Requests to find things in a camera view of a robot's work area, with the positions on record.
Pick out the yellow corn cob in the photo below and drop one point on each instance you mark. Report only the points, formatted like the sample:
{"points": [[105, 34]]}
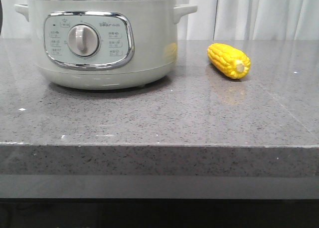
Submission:
{"points": [[232, 62]]}

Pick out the pale green electric pot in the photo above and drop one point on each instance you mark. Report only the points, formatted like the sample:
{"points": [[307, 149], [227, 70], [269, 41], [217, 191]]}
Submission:
{"points": [[130, 54]]}

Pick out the white curtain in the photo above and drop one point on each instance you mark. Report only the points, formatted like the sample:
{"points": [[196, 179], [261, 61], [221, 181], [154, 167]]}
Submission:
{"points": [[214, 19]]}

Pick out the beige pot control knob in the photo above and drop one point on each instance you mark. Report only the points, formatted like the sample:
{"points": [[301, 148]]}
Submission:
{"points": [[83, 40]]}

